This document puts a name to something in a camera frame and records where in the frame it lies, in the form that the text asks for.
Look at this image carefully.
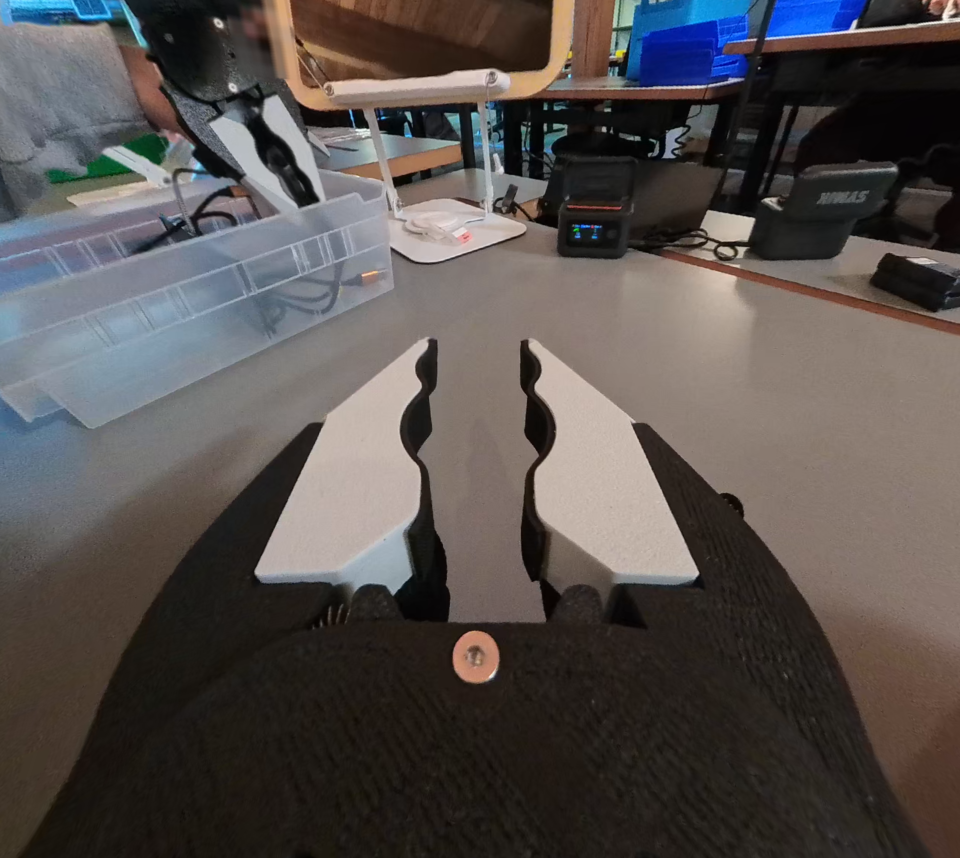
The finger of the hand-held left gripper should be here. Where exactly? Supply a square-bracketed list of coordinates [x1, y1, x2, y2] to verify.
[258, 89, 329, 207]
[206, 108, 305, 213]

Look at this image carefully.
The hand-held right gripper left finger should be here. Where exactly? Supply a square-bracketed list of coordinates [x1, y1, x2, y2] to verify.
[253, 337, 453, 623]

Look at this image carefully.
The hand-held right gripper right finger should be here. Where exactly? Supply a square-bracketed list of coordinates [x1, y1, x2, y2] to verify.
[519, 337, 704, 623]

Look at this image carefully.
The black cable with orange plug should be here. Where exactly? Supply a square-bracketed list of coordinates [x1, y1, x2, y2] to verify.
[247, 266, 380, 342]

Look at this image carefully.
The clear plastic bin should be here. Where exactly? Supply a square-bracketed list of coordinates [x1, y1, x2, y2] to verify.
[0, 168, 396, 429]

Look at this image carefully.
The person's left forearm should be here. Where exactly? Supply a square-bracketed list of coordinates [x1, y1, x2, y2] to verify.
[0, 22, 155, 218]

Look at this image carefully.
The person's left hand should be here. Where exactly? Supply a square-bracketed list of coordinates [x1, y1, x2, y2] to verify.
[118, 44, 189, 138]

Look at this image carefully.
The green mat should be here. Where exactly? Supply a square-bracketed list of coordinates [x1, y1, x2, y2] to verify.
[48, 134, 168, 186]

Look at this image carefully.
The black power station with screen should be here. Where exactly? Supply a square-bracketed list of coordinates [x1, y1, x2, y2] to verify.
[556, 155, 639, 259]

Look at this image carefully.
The wooden-edged desk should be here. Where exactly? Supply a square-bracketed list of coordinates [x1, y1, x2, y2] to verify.
[540, 74, 751, 199]
[723, 18, 960, 214]

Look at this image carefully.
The black charger case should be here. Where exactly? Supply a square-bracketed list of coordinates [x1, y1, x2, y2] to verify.
[750, 161, 901, 261]

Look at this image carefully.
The black power brick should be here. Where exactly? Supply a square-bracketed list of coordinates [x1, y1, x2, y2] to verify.
[870, 251, 960, 313]

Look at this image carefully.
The blue storage bin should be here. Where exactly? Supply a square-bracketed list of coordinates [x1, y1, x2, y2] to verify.
[765, 0, 871, 36]
[637, 26, 751, 85]

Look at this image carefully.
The white cable in plastic bag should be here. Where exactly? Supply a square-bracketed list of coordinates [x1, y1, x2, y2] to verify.
[403, 212, 481, 246]

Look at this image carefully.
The blue handled tote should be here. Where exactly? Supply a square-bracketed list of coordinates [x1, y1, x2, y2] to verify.
[626, 0, 753, 60]

